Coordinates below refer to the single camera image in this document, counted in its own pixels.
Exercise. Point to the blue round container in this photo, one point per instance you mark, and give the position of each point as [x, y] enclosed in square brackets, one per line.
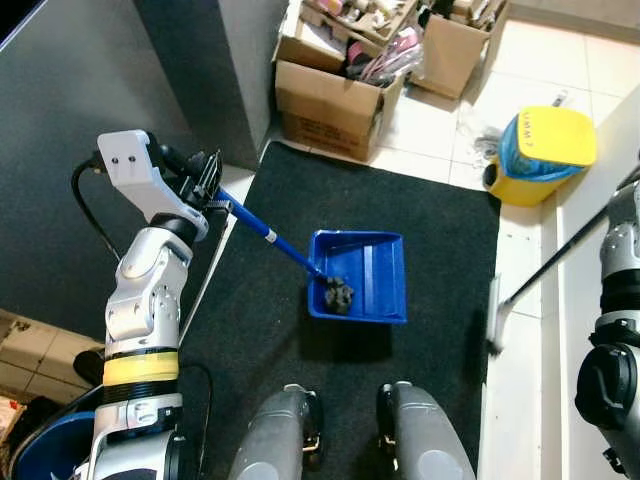
[50, 450]

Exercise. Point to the grey right robot leg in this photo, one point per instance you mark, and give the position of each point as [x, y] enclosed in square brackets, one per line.
[425, 440]

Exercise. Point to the plain cardboard box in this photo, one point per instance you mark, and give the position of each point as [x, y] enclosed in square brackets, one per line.
[455, 55]

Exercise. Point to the blue bin liner bag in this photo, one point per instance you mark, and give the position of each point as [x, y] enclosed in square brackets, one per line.
[520, 162]

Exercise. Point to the large printed cardboard box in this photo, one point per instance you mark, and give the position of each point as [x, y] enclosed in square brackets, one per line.
[325, 110]

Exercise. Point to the shallow cardboard tray of shoes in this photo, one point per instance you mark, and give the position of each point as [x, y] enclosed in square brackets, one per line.
[365, 15]

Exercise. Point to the yellow trash bin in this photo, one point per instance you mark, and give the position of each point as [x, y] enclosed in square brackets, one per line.
[560, 130]

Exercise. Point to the black floor mat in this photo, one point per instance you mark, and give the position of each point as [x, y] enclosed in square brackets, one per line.
[440, 260]

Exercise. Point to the black debris clump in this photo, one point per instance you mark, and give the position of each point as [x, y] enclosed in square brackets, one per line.
[340, 296]

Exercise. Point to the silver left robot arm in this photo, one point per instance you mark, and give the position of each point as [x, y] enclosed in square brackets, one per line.
[145, 300]

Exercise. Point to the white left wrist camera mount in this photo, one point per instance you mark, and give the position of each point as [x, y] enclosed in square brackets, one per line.
[135, 165]

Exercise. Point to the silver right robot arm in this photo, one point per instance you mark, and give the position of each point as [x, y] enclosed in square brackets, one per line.
[615, 300]

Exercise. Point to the black broom with white head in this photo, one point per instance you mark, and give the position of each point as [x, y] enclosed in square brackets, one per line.
[560, 250]

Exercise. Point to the pink sneakers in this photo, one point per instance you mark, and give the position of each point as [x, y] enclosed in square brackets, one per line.
[390, 58]

